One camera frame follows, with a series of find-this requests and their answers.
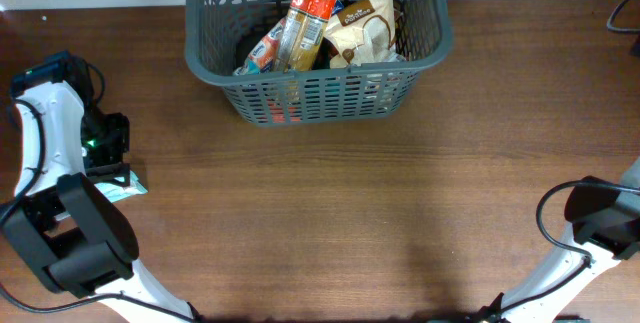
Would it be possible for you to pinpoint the small mint green packet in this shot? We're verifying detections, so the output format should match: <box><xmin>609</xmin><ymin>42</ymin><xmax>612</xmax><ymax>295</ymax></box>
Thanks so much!
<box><xmin>95</xmin><ymin>171</ymin><xmax>148</xmax><ymax>203</ymax></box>

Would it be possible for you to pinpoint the orange pasta packet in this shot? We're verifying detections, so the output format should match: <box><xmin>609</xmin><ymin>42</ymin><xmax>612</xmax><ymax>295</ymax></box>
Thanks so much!
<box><xmin>271</xmin><ymin>0</ymin><xmax>346</xmax><ymax>124</ymax></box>

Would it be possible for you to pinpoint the beige Pantree snack bag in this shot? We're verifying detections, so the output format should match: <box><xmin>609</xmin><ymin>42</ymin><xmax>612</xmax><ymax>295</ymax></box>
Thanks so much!
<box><xmin>324</xmin><ymin>0</ymin><xmax>405</xmax><ymax>69</ymax></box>

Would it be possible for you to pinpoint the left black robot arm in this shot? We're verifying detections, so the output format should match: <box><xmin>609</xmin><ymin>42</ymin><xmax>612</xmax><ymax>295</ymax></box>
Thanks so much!
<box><xmin>1</xmin><ymin>51</ymin><xmax>202</xmax><ymax>322</ymax></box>

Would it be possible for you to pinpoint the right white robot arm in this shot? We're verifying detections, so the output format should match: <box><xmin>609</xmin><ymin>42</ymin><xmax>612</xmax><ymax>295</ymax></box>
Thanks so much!
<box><xmin>470</xmin><ymin>162</ymin><xmax>639</xmax><ymax>323</ymax></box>

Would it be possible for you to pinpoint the grey plastic basket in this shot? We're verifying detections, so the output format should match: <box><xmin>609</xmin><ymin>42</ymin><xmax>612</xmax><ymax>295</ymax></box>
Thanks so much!
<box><xmin>185</xmin><ymin>0</ymin><xmax>453</xmax><ymax>126</ymax></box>

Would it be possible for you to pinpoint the right black cable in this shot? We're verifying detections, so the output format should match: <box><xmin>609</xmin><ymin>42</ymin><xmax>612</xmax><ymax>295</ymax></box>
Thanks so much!
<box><xmin>492</xmin><ymin>0</ymin><xmax>640</xmax><ymax>317</ymax></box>

